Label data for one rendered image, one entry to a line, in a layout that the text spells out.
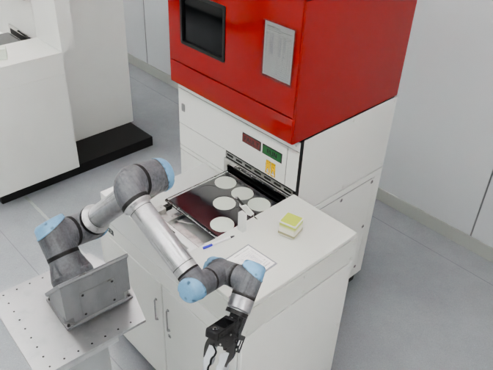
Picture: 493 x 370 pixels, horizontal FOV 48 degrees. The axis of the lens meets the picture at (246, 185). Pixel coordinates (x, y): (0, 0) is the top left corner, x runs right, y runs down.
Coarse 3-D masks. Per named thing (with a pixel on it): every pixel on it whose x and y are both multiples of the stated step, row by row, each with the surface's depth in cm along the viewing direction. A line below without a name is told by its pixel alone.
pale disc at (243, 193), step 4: (236, 188) 254; (240, 188) 254; (244, 188) 254; (248, 188) 254; (232, 192) 251; (236, 192) 251; (240, 192) 251; (244, 192) 251; (248, 192) 251; (252, 192) 251; (236, 196) 248; (240, 196) 249; (244, 196) 249; (248, 196) 249
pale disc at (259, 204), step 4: (252, 200) 246; (256, 200) 246; (260, 200) 246; (264, 200) 247; (268, 200) 247; (248, 204) 244; (252, 204) 244; (256, 204) 244; (260, 204) 244; (264, 204) 244; (268, 204) 244; (252, 208) 241; (256, 208) 241; (260, 208) 242; (264, 208) 242
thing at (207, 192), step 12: (240, 180) 259; (192, 192) 249; (204, 192) 250; (216, 192) 250; (228, 192) 250; (180, 204) 242; (192, 204) 242; (204, 204) 243; (192, 216) 235; (204, 216) 236; (216, 216) 236; (228, 216) 236; (252, 216) 237
